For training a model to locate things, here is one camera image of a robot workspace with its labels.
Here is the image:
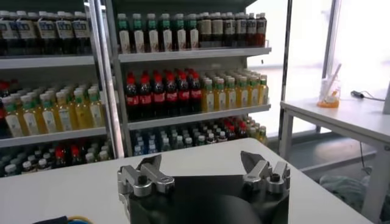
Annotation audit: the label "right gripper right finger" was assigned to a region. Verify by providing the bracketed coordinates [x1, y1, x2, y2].
[239, 150, 291, 195]

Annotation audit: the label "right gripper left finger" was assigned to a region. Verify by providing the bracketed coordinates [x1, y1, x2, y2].
[117, 153, 176, 198]

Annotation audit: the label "grey clothes pile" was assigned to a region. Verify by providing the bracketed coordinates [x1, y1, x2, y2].
[319, 175, 390, 223]

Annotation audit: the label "cola bottle red cap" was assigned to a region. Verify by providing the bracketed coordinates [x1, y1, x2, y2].
[125, 72, 140, 121]
[178, 71, 191, 116]
[139, 72, 152, 120]
[190, 71, 202, 114]
[152, 72, 166, 119]
[165, 71, 179, 117]

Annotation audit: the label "clear cup orange contents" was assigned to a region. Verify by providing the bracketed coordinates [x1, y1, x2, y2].
[316, 63, 342, 109]

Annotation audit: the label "grey metal side table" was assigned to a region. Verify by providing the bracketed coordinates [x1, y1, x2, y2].
[278, 97, 390, 223]

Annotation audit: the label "black power adapter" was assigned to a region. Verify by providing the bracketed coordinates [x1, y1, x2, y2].
[350, 90, 385, 102]

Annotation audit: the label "grey metal shelf rack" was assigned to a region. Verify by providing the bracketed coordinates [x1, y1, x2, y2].
[91, 0, 272, 158]
[0, 0, 122, 179]

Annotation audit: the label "dark tea bottle green label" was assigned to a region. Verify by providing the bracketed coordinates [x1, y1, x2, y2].
[131, 13, 146, 54]
[145, 13, 160, 53]
[172, 13, 187, 52]
[158, 13, 174, 52]
[117, 13, 132, 54]
[185, 13, 200, 51]

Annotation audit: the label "reddish drink bottle blue label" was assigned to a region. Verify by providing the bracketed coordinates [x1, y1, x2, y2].
[255, 12, 268, 47]

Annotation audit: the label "dark drink bottle blue label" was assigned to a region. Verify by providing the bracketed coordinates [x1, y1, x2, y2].
[72, 11, 91, 55]
[55, 11, 75, 55]
[15, 10, 38, 55]
[246, 12, 257, 47]
[223, 12, 236, 48]
[0, 10, 15, 55]
[235, 12, 247, 47]
[36, 11, 58, 55]

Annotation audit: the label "dark bottle beige label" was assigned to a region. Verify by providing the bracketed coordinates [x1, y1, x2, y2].
[199, 12, 213, 49]
[211, 12, 225, 48]

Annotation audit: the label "black hanging cable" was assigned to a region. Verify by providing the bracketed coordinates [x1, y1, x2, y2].
[359, 141, 366, 174]

